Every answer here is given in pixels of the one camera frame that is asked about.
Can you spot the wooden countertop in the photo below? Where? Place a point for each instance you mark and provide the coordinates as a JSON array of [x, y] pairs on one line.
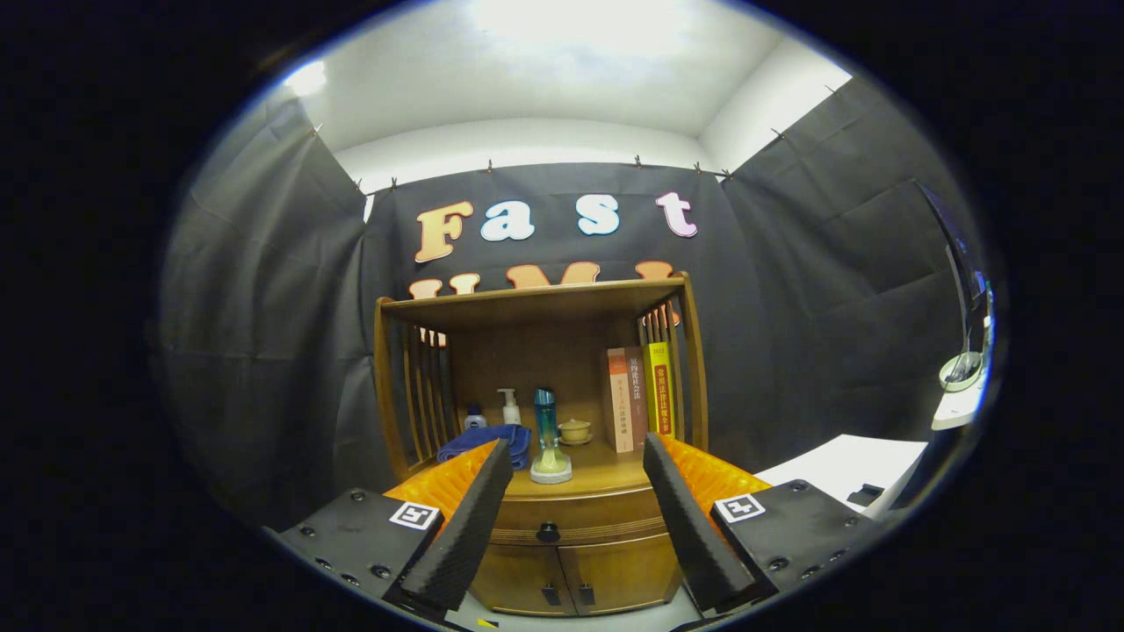
[[606, 474]]

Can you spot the beige orange book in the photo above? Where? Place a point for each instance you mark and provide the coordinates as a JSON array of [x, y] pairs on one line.
[[619, 404]]

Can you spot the small white bottle blue cap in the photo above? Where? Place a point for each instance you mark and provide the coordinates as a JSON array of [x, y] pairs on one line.
[[475, 420]]

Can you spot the wooden cabinet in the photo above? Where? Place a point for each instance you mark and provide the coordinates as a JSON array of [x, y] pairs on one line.
[[527, 307]]

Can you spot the brown book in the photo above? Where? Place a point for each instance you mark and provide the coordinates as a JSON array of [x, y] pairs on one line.
[[639, 395]]

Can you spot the tall blue bottle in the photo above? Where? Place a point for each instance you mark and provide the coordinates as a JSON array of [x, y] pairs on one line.
[[545, 412]]

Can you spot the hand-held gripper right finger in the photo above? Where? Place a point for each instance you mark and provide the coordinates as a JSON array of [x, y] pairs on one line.
[[694, 535]]

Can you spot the yellow-green lidded teacup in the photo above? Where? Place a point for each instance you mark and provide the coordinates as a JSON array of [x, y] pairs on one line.
[[575, 431]]

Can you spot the white pump bottle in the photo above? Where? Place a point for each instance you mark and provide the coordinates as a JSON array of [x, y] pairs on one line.
[[510, 412]]

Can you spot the blue folded towel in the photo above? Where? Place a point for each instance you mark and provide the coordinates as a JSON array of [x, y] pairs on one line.
[[483, 436]]

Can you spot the yellow book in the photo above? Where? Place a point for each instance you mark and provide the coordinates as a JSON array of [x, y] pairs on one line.
[[660, 386]]

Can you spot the black block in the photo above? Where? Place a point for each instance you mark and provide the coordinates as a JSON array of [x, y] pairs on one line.
[[866, 494]]

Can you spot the white desk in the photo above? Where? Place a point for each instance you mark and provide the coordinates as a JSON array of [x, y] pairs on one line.
[[834, 461]]

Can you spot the pale yellow white-based brush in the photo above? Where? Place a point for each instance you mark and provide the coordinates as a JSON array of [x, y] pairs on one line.
[[551, 470]]

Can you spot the black backdrop cloth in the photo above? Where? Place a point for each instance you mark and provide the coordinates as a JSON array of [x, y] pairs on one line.
[[263, 307]]

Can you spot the wooden cabinet door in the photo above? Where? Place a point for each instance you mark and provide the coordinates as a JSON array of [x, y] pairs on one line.
[[623, 570], [522, 579]]

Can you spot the white side shelf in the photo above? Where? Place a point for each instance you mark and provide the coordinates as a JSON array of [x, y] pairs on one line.
[[957, 411]]

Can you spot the desk lamp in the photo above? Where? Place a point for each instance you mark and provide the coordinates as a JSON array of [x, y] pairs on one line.
[[961, 373]]

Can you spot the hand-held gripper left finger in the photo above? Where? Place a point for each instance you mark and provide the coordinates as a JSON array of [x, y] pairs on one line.
[[465, 527]]

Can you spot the wooden drawer with black knob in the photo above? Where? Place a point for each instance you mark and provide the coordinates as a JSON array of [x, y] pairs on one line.
[[597, 513]]

